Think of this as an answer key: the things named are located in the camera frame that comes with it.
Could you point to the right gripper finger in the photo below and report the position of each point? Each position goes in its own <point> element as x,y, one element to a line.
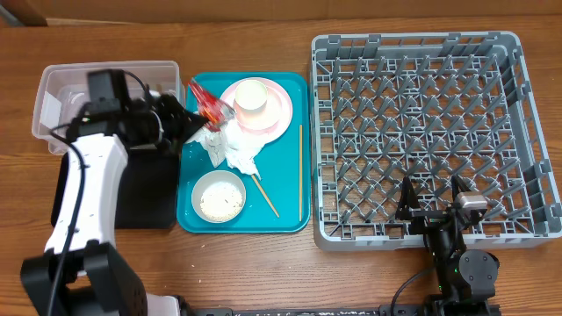
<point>461,193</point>
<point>408,206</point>

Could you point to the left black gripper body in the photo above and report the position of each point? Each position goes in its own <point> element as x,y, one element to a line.
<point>162,127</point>

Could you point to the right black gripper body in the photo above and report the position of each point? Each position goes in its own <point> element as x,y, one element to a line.
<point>443,241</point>

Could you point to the red sauce packet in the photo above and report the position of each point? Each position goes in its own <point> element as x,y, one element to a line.
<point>217,112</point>

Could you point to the white napkin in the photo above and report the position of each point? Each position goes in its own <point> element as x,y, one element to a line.
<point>230,144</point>

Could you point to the white bowl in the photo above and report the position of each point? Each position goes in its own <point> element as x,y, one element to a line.
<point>218,196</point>

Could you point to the wooden chopstick diagonal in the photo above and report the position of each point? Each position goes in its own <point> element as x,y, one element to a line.
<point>265,196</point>

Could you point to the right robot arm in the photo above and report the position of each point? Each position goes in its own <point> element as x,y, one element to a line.
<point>465,277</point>

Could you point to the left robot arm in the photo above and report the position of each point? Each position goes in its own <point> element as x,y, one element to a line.
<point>81,272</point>

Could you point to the grey dishwasher rack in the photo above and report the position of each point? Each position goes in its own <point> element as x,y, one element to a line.
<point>427,106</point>

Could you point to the pink plate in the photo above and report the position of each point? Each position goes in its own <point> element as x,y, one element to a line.
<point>273,133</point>

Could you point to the cream paper cup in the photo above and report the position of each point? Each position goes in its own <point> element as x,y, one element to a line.
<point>251,95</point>

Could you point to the pink small bowl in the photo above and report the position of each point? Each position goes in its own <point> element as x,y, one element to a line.
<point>263,118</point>

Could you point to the black plastic tray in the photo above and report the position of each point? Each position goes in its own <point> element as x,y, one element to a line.
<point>148,191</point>

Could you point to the teal serving tray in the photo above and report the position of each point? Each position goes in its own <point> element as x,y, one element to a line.
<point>277,162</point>

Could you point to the clear plastic bin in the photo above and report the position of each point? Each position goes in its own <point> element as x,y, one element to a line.
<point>63,90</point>

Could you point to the wooden chopstick straight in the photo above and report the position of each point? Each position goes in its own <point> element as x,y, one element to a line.
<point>300,173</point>

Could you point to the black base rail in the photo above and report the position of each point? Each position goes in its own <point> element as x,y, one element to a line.
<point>382,310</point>

